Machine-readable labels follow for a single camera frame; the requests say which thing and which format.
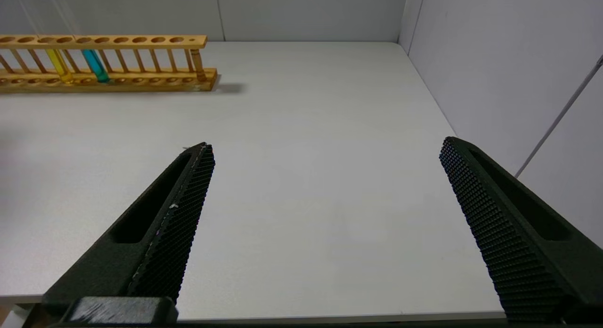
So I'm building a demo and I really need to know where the glass tube with yellow liquid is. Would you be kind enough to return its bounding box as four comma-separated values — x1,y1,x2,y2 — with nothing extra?
14,0,75,84

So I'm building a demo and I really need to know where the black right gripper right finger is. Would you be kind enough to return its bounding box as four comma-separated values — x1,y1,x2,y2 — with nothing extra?
439,136,603,319

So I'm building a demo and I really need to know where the wooden test tube rack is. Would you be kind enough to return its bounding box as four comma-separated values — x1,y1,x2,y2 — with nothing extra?
0,34,219,93

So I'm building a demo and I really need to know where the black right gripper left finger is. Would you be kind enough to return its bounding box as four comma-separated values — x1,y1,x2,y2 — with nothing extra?
41,142,216,315

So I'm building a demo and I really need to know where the glass tube with teal liquid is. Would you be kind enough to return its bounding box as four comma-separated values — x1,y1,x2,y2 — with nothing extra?
49,0,111,83

